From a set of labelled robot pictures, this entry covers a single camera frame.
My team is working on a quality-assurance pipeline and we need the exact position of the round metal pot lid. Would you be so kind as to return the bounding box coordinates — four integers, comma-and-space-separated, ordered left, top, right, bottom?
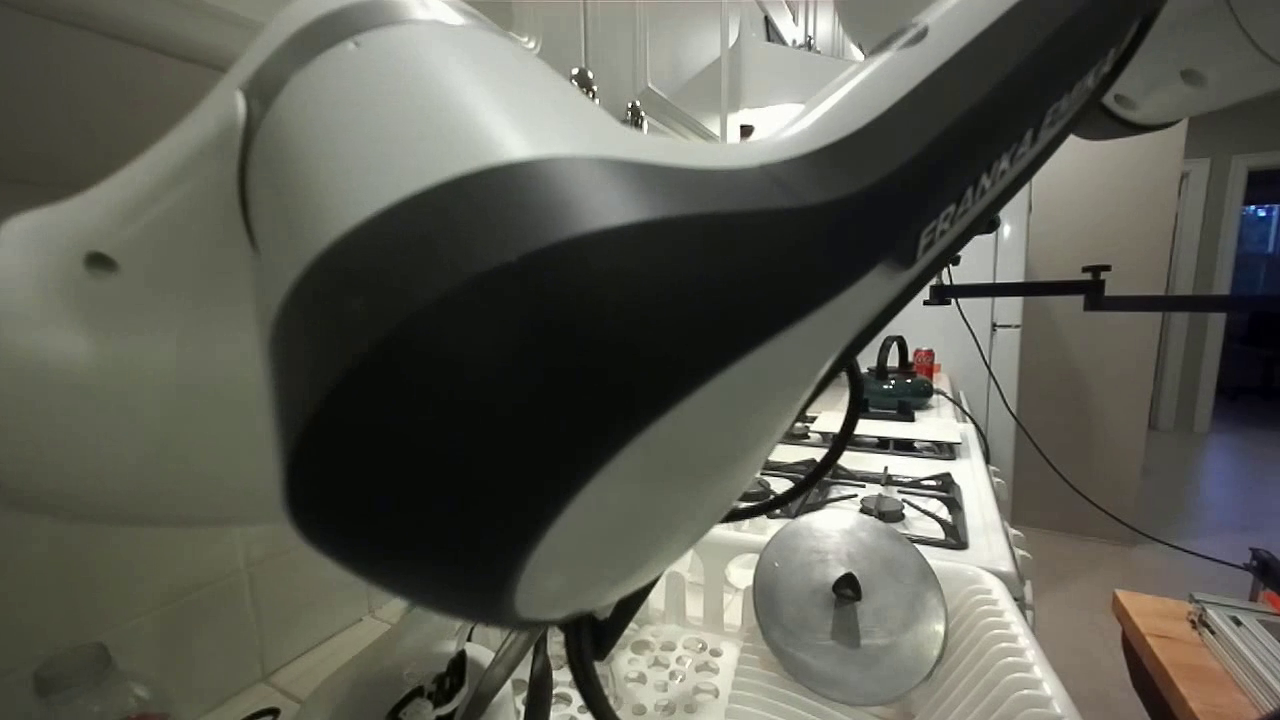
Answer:
749, 510, 951, 710

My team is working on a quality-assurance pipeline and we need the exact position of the white plastic dish rack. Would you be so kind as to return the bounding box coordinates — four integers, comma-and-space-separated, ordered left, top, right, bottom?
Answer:
465, 510, 1084, 720

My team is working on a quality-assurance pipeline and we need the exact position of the dark green kettle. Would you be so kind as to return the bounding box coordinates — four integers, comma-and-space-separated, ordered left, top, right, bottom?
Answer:
853, 331, 937, 422

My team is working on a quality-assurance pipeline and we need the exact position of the black stove grate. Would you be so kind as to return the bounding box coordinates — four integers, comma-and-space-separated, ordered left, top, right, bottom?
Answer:
725, 450, 972, 554

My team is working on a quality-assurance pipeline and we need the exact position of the white gas stove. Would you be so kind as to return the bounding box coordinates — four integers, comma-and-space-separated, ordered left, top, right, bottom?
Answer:
725, 394, 1031, 577

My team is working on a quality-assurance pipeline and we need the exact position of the wooden board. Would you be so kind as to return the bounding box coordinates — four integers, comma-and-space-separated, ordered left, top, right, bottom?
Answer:
1114, 588, 1280, 720

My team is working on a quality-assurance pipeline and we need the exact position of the aluminium mounting plate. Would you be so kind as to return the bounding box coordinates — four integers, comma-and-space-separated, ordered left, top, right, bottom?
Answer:
1188, 592, 1280, 702

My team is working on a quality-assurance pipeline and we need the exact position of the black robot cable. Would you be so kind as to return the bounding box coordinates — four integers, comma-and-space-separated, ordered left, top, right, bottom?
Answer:
716, 353, 871, 522

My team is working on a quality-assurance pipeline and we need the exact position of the white panelled wall cabinet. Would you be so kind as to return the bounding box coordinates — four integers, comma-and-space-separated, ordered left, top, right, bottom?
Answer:
465, 0, 871, 151

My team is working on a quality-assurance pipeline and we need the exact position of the thin black cable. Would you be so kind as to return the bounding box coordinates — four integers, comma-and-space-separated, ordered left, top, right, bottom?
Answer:
947, 294, 1265, 577

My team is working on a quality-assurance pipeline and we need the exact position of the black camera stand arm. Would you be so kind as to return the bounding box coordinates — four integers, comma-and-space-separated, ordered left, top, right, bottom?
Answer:
923, 259, 1280, 317

